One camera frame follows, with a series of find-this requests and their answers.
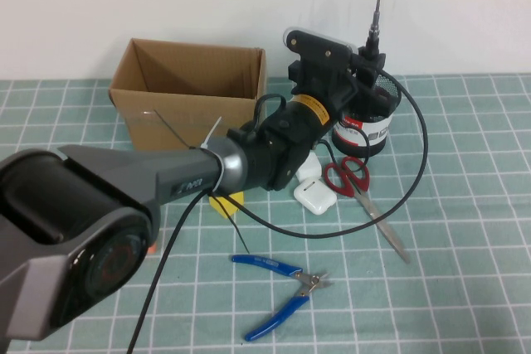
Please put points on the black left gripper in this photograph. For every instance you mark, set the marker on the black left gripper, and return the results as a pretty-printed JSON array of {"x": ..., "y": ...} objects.
[{"x": 323, "y": 76}]

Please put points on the green checked tablecloth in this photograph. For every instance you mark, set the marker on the green checked tablecloth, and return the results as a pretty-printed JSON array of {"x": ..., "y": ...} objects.
[{"x": 456, "y": 246}]

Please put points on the black zip tie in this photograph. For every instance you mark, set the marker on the black zip tie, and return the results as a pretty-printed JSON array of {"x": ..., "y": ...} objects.
[
  {"x": 232, "y": 226},
  {"x": 172, "y": 129}
]

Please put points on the white zip tie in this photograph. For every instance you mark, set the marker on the white zip tie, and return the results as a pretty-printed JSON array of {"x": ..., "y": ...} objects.
[{"x": 210, "y": 134}]

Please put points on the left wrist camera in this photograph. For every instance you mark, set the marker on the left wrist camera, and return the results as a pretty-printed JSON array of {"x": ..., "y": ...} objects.
[{"x": 319, "y": 43}]

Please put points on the brown cardboard box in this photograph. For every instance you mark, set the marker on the brown cardboard box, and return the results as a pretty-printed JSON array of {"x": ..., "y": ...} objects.
[{"x": 141, "y": 130}]

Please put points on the white cube block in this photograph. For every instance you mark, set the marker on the white cube block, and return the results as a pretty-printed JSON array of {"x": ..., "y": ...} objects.
[{"x": 311, "y": 169}]

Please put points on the yellow cube block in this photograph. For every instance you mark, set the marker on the yellow cube block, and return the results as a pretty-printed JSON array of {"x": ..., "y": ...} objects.
[{"x": 236, "y": 198}]

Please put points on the orange cube block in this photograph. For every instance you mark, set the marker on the orange cube block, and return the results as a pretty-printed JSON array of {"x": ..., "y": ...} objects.
[{"x": 152, "y": 248}]

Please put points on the black mesh pen holder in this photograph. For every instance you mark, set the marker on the black mesh pen holder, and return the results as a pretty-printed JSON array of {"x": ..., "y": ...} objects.
[{"x": 381, "y": 142}]

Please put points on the white earbuds case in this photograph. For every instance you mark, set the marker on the white earbuds case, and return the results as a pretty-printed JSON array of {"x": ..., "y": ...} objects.
[{"x": 315, "y": 196}]

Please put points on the thick black screwdriver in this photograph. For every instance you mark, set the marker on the thick black screwdriver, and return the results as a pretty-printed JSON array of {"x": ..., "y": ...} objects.
[{"x": 374, "y": 30}]

